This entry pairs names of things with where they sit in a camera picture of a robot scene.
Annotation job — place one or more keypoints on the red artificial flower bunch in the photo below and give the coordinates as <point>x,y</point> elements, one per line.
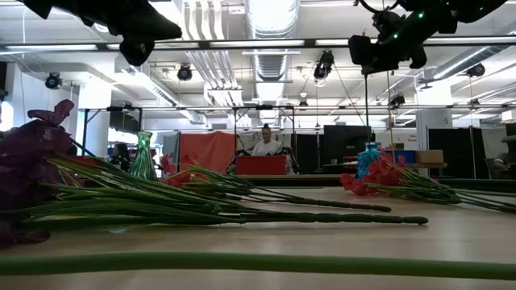
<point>177,180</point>
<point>363,187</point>

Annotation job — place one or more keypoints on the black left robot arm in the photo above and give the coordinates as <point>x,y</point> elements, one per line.
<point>60,6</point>

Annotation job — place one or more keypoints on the silver ventilation duct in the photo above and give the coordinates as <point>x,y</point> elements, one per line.
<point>272,24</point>

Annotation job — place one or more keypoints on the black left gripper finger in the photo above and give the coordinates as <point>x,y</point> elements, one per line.
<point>167,30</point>

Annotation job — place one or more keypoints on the orange partition screen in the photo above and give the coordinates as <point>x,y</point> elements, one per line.
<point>209,149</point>

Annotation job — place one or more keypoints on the person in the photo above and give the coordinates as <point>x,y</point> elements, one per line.
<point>120,153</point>
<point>266,147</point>

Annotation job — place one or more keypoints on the black aluminium table frame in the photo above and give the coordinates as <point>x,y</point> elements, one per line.
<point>314,180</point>

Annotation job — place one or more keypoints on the black hanging spotlight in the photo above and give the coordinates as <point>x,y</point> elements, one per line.
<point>324,64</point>
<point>52,80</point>
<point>397,100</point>
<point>475,70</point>
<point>184,72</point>

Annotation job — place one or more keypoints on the grey partition screen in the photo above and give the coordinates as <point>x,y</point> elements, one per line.
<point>172,147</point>

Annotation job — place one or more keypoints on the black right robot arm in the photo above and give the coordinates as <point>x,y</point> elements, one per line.
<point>463,8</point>

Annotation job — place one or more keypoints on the purple artificial flower bunch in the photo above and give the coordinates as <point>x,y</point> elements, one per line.
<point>32,141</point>

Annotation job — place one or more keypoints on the blue glass vase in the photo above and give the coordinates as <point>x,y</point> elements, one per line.
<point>367,157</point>

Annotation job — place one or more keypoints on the yellow artificial tulip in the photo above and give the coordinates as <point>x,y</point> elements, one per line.
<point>242,262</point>

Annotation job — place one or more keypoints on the black partition screen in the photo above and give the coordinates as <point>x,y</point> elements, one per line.
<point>342,141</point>

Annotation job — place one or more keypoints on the green glass vase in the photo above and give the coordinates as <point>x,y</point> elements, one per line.
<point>143,157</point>

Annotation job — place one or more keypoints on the brown cardboard box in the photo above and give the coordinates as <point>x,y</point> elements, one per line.
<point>429,156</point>

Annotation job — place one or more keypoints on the blue plastic bin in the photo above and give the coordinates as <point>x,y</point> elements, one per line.
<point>406,156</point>

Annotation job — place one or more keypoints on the black background robot arm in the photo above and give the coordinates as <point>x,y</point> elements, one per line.
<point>241,153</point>
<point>291,157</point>

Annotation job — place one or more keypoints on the overhead frame bar with lights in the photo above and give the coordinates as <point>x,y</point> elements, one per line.
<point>203,43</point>

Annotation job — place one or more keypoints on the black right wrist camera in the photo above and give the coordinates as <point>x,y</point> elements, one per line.
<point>387,20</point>

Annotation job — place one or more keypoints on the black partition panels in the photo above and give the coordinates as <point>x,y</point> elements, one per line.
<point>457,151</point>

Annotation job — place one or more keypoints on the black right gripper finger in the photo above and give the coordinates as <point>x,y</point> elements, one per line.
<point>363,50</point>

